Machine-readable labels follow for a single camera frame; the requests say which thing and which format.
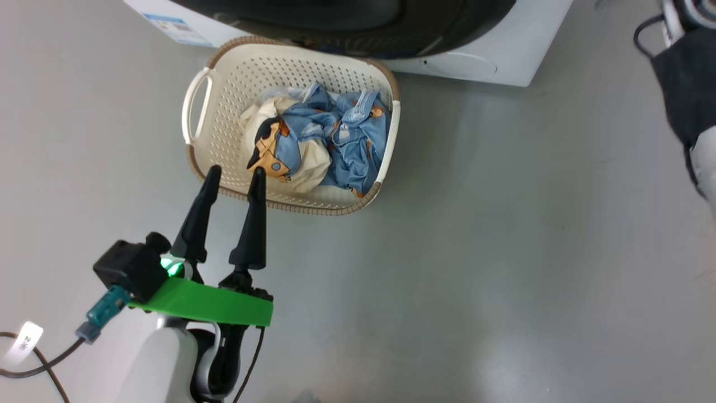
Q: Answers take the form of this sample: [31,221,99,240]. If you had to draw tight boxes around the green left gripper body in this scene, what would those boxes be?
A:
[130,255,275,328]

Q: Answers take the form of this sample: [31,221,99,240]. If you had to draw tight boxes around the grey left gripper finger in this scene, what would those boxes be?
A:
[169,165,223,264]
[229,166,268,270]

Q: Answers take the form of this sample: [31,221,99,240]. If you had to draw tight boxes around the cream garment with printed figure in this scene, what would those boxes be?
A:
[241,95,332,194]

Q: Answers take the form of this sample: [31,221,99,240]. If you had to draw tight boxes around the blue garment with orange print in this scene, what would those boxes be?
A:
[278,84,390,198]

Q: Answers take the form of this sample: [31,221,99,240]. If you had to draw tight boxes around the round black washing machine door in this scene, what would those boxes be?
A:
[171,0,516,59]

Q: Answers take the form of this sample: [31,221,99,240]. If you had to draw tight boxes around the cream perforated laundry basket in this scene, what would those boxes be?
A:
[181,36,401,217]

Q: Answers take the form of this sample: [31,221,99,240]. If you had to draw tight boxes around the white front-load washing machine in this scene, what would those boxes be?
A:
[124,0,574,87]

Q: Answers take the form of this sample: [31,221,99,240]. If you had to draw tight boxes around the blue energy label sticker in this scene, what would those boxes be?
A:
[143,12,213,46]

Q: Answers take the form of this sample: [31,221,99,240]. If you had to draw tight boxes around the round white filter cover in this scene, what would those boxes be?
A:
[423,52,497,79]

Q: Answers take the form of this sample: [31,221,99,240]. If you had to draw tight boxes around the thin black cable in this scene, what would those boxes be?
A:
[0,332,70,403]
[232,327,265,403]

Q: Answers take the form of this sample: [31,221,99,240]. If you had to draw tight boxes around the black cable with teal plug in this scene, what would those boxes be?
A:
[0,285,130,379]

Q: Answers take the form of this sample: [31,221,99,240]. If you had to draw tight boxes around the white cable label tag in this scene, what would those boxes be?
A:
[3,321,44,367]

